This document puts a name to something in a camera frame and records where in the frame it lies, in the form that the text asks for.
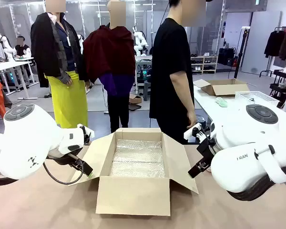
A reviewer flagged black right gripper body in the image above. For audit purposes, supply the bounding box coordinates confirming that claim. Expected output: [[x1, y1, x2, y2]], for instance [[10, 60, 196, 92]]
[[196, 137, 220, 163]]

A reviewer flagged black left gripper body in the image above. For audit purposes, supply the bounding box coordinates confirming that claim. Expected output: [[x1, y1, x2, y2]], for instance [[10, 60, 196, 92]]
[[46, 152, 75, 167]]

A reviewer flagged person right forearm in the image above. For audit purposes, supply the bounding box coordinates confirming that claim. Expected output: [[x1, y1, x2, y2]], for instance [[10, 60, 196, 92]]
[[169, 70, 194, 115]]

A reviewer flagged pale green glasses case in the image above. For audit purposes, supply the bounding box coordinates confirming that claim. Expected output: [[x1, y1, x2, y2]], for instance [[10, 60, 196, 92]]
[[215, 96, 229, 107]]

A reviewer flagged open shipping cardboard box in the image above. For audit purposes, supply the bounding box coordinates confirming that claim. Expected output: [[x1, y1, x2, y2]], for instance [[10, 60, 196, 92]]
[[193, 78, 251, 97]]

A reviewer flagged person right hand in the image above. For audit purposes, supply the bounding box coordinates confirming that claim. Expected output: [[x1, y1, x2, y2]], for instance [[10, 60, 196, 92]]
[[186, 110, 197, 131]]

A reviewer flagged white side table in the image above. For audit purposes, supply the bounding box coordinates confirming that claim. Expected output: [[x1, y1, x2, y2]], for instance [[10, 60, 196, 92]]
[[193, 83, 286, 129]]

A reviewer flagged clear bubble wrap sheet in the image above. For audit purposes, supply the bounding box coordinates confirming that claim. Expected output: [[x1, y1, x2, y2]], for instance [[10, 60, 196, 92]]
[[109, 139, 166, 178]]

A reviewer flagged open brown cardboard box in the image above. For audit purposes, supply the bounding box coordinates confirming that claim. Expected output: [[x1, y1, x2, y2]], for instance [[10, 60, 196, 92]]
[[68, 127, 199, 217]]

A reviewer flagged mannequin black jacket yellow skirt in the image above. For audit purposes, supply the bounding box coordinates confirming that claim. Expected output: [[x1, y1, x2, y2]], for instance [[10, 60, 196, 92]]
[[30, 0, 89, 129]]

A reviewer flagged white mesh basket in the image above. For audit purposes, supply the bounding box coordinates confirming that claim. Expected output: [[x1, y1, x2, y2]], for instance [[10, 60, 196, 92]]
[[235, 91, 280, 107]]

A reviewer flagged grey plastic stool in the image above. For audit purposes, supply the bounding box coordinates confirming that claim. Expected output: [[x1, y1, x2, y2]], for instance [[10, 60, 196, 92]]
[[143, 80, 152, 102]]

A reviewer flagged wooden shoe rack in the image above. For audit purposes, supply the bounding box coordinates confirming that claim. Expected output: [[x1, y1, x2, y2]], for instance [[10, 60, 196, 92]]
[[190, 54, 218, 74]]

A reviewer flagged small cardboard box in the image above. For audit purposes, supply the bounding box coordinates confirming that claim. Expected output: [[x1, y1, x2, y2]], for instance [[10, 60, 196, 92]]
[[129, 94, 143, 104]]

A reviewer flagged person in black top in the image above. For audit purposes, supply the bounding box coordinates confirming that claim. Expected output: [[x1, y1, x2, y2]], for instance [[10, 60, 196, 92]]
[[149, 0, 207, 145]]

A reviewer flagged black storage case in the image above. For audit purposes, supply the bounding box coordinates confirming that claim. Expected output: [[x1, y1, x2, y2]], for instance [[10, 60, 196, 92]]
[[217, 47, 237, 67]]

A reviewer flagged black utility cart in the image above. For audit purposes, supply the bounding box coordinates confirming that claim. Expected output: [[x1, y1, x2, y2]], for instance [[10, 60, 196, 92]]
[[259, 68, 286, 107]]

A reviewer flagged white desk with metal legs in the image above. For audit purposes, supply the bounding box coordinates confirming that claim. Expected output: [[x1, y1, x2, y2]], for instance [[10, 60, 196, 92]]
[[0, 56, 38, 100]]

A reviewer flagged black light stand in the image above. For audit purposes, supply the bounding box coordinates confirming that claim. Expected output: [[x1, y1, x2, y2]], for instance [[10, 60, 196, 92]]
[[228, 26, 251, 77]]

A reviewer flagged mannequin maroon shawl purple top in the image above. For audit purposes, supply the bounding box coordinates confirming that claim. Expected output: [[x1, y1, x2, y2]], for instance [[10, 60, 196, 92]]
[[82, 0, 137, 134]]

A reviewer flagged seated person black white jacket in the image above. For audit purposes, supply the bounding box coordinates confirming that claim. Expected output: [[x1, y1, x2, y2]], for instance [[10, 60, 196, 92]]
[[15, 35, 32, 59]]

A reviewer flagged clothes rack with dark garments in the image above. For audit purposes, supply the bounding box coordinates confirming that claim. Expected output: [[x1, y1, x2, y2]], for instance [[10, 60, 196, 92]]
[[264, 26, 286, 61]]

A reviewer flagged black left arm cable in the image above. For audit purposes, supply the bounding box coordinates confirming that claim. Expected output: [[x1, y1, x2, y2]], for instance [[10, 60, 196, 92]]
[[42, 160, 84, 186]]

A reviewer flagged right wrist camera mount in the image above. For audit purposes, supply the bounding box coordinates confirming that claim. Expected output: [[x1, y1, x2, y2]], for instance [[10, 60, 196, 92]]
[[183, 123, 210, 142]]

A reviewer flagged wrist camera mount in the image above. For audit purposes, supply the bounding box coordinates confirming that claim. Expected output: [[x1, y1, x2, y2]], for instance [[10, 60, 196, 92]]
[[77, 123, 95, 145], [183, 123, 210, 142]]

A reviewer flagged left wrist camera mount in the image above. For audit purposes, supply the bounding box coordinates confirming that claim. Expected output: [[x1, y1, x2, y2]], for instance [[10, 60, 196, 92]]
[[77, 123, 95, 145]]

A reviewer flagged black right arm cable sleeve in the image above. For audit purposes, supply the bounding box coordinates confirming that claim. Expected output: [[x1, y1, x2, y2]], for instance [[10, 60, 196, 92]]
[[225, 164, 286, 202]]

